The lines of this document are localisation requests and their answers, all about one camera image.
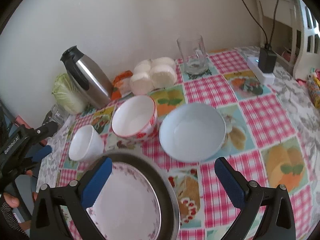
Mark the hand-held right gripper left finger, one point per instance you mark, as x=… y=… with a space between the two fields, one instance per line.
x=97 y=180

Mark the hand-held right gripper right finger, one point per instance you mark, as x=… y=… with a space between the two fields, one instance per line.
x=228 y=180

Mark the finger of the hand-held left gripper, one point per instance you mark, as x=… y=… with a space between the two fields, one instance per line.
x=47 y=128
x=42 y=152

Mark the floral rimmed round plate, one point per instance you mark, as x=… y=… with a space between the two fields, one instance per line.
x=125 y=205

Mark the small white cup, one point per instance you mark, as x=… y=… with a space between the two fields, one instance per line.
x=83 y=142

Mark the light blue bowl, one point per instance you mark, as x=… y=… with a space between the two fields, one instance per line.
x=190 y=132

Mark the stainless steel basin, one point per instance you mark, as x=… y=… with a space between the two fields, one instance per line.
x=166 y=205

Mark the strawberry print bowl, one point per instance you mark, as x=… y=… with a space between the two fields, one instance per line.
x=132 y=117

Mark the person's left forearm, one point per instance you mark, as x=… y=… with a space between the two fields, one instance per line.
x=10 y=220

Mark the person's left hand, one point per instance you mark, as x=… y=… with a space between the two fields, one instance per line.
x=11 y=200

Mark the small glass jar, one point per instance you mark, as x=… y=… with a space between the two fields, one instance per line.
x=58 y=115

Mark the pink padded strip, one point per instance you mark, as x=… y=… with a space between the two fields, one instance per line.
x=21 y=122

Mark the napa cabbage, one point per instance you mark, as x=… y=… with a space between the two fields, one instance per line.
x=66 y=95

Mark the dark blue chair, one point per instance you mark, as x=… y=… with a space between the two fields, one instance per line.
x=23 y=192

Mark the stainless steel thermos jug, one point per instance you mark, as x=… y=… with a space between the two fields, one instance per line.
x=92 y=80

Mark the orange snack packet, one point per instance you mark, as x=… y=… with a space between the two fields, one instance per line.
x=120 y=85

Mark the white power strip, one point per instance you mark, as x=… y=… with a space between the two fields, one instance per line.
x=265 y=77

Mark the bag of steamed buns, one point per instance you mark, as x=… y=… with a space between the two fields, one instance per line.
x=155 y=76

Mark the yellow snack packet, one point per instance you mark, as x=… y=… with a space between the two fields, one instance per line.
x=315 y=92

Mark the black charger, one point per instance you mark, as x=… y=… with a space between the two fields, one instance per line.
x=267 y=60

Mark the clear glass mug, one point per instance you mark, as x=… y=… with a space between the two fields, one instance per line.
x=192 y=55

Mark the white chair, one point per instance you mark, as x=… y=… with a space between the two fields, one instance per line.
x=303 y=42

